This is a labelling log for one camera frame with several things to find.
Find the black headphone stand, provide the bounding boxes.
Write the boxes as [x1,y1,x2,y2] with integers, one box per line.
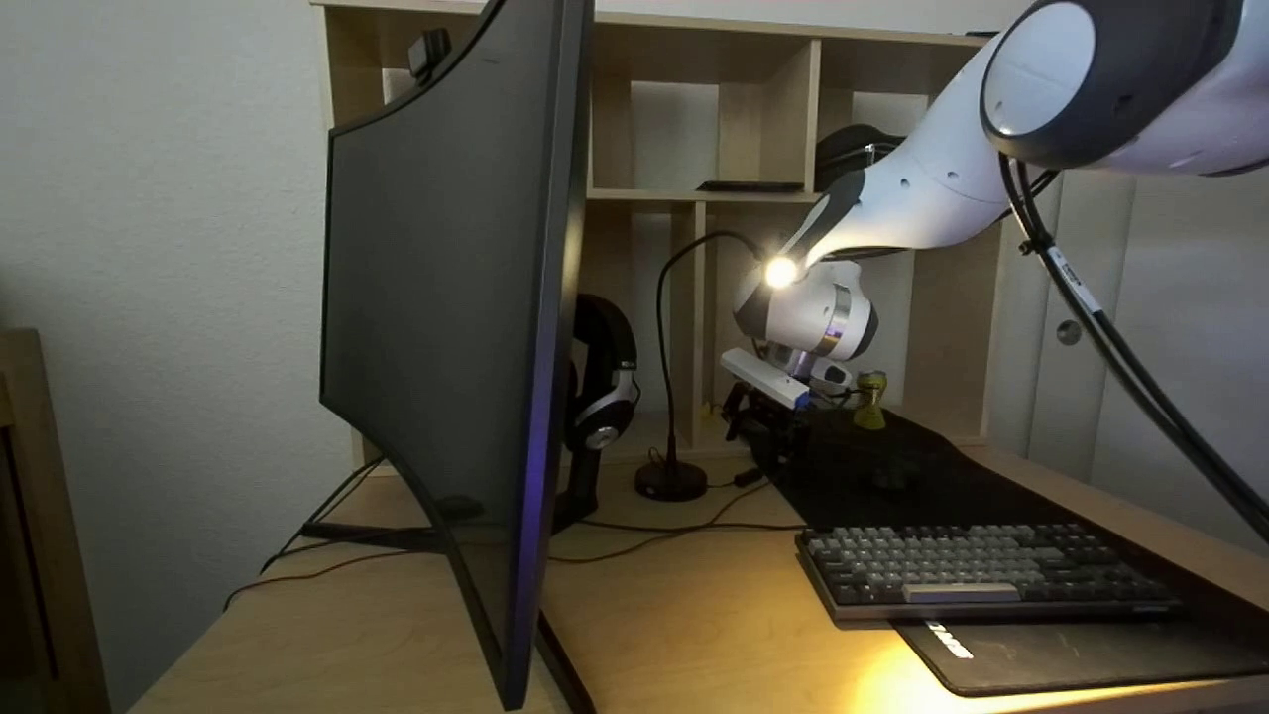
[548,431,604,536]

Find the black monitor stand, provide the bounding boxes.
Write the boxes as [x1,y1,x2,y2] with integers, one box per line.
[298,490,597,714]

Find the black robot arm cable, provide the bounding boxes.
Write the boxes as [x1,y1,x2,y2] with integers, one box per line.
[994,155,1269,548]

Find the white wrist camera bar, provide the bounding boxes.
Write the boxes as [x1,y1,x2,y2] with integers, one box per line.
[719,346,811,412]

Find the small dark shelf gadget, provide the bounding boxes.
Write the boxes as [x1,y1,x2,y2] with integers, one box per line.
[399,29,457,87]

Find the black silver headphones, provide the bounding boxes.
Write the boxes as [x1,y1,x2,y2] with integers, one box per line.
[565,290,647,460]

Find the flat black shelf item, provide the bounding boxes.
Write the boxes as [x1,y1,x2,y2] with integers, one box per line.
[692,175,810,196]

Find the wooden shelf unit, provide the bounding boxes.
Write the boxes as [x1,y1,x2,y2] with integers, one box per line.
[311,0,1011,456]

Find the black gooseneck desk lamp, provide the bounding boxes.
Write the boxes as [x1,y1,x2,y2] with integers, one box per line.
[631,224,806,503]

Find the black desk mat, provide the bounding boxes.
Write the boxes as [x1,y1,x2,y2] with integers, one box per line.
[765,409,1269,703]

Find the black curved monitor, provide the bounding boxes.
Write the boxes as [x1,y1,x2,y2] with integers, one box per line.
[318,0,597,714]

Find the small olive figurine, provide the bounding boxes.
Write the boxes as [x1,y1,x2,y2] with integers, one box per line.
[847,367,892,434]

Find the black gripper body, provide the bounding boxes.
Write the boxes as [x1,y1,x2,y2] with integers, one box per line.
[719,378,855,462]

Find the thin black cable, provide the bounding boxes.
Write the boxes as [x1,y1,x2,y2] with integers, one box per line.
[548,475,810,569]
[218,452,448,616]

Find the brown wooden cabinet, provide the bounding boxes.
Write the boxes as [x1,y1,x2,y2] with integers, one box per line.
[0,327,113,714]

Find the grey mechanical keyboard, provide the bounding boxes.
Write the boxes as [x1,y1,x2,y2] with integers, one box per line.
[794,516,1184,629]

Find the bulky black shelf item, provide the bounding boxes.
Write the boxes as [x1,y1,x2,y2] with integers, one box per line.
[811,118,909,191]

